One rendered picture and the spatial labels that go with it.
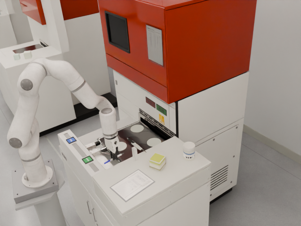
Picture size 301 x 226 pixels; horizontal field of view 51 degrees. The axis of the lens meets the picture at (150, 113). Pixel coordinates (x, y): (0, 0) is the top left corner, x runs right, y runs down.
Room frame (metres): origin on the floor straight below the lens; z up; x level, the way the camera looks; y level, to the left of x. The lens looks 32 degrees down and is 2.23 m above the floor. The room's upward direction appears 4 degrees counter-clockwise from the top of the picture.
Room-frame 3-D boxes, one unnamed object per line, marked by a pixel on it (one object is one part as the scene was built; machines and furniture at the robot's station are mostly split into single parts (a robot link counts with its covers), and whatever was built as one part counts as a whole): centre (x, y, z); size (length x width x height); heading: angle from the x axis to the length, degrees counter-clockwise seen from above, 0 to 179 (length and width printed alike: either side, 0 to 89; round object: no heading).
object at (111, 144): (1.45, 0.23, 1.15); 0.10 x 0.07 x 0.11; 37
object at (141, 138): (1.78, 0.14, 0.90); 0.34 x 0.34 x 0.01; 33
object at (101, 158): (1.62, 0.35, 0.87); 0.36 x 0.08 x 0.03; 33
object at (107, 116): (1.46, 0.23, 1.29); 0.09 x 0.08 x 0.13; 179
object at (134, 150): (1.51, 0.10, 1.03); 0.06 x 0.04 x 0.13; 123
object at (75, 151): (1.64, 0.48, 0.89); 0.55 x 0.09 x 0.14; 33
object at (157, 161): (1.42, -0.02, 1.00); 0.07 x 0.07 x 0.07; 57
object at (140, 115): (1.90, -0.03, 0.89); 0.44 x 0.02 x 0.10; 33
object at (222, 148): (2.25, -0.23, 0.41); 0.82 x 0.71 x 0.82; 33
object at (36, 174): (1.51, 0.74, 0.96); 0.19 x 0.19 x 0.18
